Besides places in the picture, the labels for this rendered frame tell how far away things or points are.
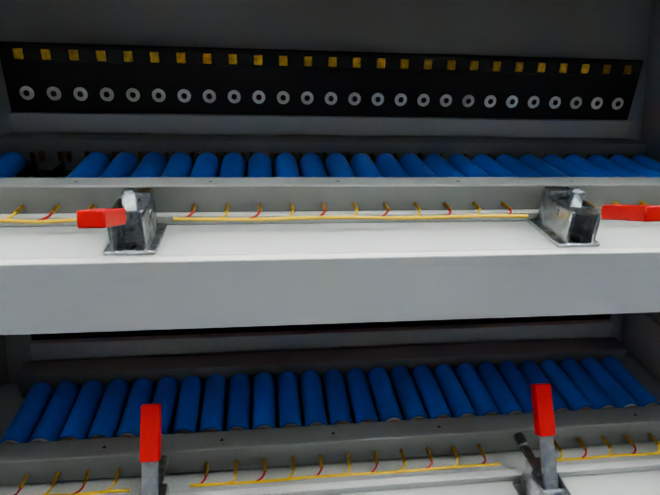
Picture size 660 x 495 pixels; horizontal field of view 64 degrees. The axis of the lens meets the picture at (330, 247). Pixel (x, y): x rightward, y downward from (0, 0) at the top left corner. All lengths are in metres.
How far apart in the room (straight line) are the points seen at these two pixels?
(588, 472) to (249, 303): 0.29
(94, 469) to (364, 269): 0.24
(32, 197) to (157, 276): 0.10
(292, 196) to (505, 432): 0.25
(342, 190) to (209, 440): 0.21
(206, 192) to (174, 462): 0.20
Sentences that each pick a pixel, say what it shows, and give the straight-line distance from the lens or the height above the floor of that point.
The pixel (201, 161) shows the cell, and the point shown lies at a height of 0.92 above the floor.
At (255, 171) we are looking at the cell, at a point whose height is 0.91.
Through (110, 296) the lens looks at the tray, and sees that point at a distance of 0.32.
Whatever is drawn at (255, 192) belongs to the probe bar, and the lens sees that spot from 0.34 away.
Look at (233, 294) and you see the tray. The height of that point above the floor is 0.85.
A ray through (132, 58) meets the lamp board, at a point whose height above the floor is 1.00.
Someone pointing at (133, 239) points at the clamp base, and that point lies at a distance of 0.33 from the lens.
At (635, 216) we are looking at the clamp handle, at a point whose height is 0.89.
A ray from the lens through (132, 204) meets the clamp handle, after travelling 0.32.
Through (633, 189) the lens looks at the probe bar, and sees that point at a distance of 0.43.
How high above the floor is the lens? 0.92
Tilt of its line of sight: 9 degrees down
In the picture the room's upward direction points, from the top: straight up
